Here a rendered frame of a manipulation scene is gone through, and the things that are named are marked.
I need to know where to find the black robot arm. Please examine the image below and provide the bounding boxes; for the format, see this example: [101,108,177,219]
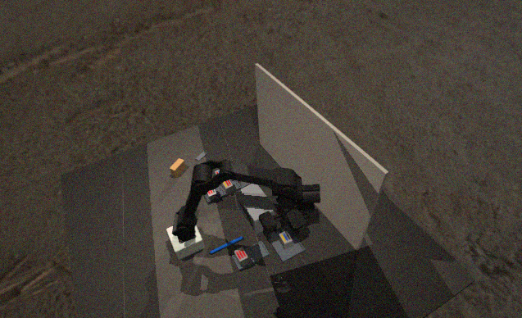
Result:
[172,159,321,243]

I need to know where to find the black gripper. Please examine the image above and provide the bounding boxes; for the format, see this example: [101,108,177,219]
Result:
[259,199,315,233]

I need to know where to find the beige flat panel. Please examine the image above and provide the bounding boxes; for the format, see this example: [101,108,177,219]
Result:
[255,63,388,250]

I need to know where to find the tan rectangular block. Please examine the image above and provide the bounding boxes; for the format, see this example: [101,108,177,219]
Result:
[170,159,186,178]

